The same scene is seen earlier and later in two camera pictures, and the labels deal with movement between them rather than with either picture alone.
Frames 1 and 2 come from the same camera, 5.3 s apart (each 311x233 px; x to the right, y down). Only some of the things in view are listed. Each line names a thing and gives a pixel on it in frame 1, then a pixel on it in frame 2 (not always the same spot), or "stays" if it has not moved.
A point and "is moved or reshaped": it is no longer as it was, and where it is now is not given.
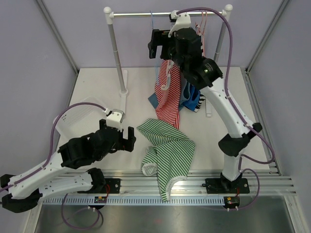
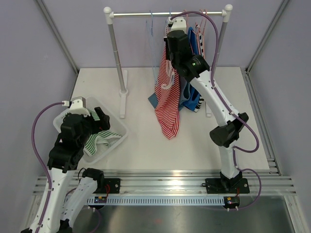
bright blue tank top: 193,100 stays
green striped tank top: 170,160 is moved or reshaped
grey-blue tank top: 185,90 stays
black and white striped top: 202,98 stays
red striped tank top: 167,93 stays
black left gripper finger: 128,144 -> 105,121
